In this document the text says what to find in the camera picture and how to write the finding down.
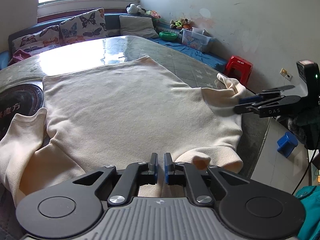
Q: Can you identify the red plastic stool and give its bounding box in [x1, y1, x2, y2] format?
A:
[224, 55, 253, 86]

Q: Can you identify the blue corner sofa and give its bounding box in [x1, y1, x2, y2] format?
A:
[1, 9, 227, 72]

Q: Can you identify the black round induction cooktop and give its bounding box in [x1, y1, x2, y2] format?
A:
[0, 83, 43, 139]

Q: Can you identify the colourful small toy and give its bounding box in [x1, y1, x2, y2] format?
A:
[146, 10, 161, 19]

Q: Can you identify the plush toys pile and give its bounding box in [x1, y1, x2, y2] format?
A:
[170, 18, 192, 30]

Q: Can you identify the black white plush toy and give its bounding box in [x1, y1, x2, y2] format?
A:
[126, 3, 146, 15]

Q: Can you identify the clear plastic storage box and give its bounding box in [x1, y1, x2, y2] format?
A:
[181, 29, 216, 53]

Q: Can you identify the teal jacket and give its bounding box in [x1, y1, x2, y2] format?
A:
[295, 186, 320, 240]

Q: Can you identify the grey plain cushion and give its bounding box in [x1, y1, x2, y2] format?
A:
[119, 15, 159, 38]

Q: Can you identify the butterfly cushion left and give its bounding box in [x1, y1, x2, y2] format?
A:
[11, 25, 60, 55]

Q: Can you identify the blue plastic stool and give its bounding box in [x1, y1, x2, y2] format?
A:
[277, 132, 298, 158]

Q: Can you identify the butterfly cushion right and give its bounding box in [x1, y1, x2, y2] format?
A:
[60, 8, 107, 44]

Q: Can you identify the cream sweatshirt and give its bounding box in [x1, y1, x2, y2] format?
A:
[1, 56, 246, 204]

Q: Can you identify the butterfly cushion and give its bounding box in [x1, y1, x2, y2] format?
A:
[60, 8, 107, 44]
[11, 25, 60, 55]

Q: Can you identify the magenta cloth on sofa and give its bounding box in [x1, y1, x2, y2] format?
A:
[8, 49, 31, 66]

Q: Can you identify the green plastic bowl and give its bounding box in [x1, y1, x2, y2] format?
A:
[159, 31, 178, 41]

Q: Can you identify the black cable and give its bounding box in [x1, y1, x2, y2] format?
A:
[291, 149, 320, 196]

